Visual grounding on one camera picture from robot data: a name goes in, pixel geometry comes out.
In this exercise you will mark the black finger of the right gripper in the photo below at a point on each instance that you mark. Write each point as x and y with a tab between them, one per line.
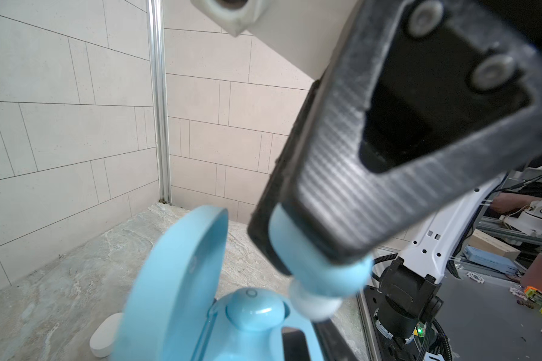
421	102

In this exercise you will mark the blue earbud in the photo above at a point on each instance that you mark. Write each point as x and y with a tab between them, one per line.
318	287
255	310

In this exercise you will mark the blue earbud charging case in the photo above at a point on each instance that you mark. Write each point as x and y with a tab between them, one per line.
173	312

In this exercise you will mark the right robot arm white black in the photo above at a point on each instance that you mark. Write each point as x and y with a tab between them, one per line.
410	285

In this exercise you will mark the white earbud charging case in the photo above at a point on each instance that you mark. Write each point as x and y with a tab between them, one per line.
102	341

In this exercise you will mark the person with glasses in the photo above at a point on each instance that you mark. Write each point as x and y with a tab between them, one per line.
507	203

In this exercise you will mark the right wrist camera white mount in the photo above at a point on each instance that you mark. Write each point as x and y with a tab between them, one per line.
305	33

